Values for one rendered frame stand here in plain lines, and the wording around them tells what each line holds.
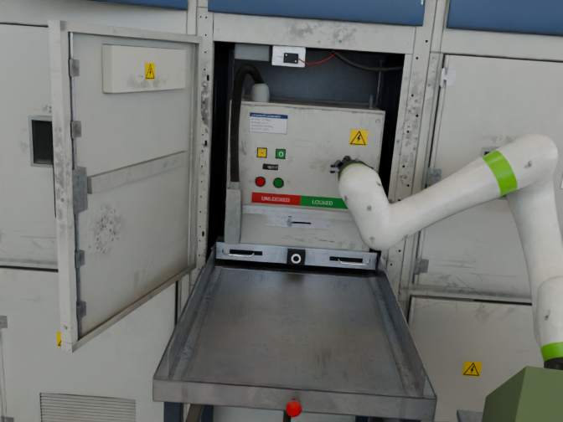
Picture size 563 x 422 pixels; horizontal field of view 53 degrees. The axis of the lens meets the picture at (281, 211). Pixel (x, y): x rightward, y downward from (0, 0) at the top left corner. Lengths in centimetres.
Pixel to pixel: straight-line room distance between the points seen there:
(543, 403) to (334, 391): 41
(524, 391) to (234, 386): 59
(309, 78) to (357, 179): 118
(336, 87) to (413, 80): 80
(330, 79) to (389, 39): 80
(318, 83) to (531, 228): 126
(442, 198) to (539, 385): 53
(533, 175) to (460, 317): 66
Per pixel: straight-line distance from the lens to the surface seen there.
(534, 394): 120
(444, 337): 203
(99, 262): 149
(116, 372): 214
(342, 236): 191
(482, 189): 150
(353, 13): 175
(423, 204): 148
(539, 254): 159
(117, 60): 142
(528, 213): 164
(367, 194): 142
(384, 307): 171
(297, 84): 255
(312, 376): 134
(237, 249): 191
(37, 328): 215
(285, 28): 177
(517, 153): 153
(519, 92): 187
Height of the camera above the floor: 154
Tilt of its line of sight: 15 degrees down
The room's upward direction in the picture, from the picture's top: 4 degrees clockwise
